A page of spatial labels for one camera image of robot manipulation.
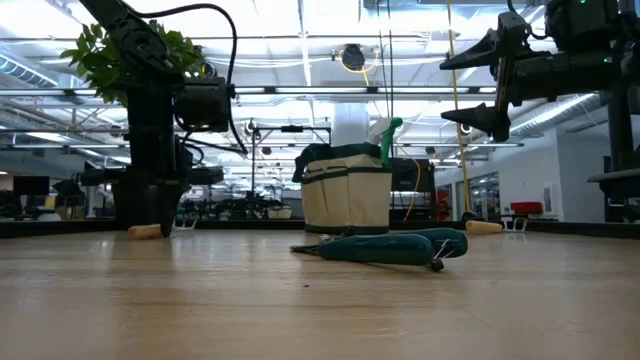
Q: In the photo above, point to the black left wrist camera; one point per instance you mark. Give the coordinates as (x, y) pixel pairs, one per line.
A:
(202, 105)

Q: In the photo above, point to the black background monitor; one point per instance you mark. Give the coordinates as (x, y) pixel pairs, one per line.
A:
(31, 185)

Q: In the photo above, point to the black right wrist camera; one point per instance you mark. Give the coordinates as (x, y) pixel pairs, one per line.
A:
(580, 25)

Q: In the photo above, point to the black background rig frame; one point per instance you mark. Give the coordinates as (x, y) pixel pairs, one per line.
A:
(292, 128)

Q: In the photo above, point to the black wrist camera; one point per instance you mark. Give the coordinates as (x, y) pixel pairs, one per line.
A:
(580, 25)
(202, 105)

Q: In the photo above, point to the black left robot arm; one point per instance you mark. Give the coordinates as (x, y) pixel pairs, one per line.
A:
(145, 45)

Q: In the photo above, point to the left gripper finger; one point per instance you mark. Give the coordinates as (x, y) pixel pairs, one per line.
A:
(172, 205)
(147, 202)

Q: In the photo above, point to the black aluminium table frame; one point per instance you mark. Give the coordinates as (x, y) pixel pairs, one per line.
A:
(240, 224)

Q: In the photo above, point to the white pillar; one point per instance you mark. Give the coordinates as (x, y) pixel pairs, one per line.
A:
(350, 122)

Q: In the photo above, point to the black cabinet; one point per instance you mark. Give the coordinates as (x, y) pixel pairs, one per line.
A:
(407, 175)

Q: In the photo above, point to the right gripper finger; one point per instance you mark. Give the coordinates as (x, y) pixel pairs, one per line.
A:
(482, 117)
(480, 52)

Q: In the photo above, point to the green spray bottle white nozzle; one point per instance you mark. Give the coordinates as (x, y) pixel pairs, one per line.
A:
(387, 145)

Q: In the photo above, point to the green potted plant black pot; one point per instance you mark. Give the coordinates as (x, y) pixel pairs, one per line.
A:
(95, 70)

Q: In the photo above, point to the red box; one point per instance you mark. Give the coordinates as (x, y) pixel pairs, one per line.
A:
(526, 207)

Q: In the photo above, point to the small beige background bag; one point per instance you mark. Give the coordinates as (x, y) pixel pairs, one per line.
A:
(280, 213)

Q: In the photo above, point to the beige green gardening bag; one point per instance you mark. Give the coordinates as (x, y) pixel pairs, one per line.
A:
(345, 200)

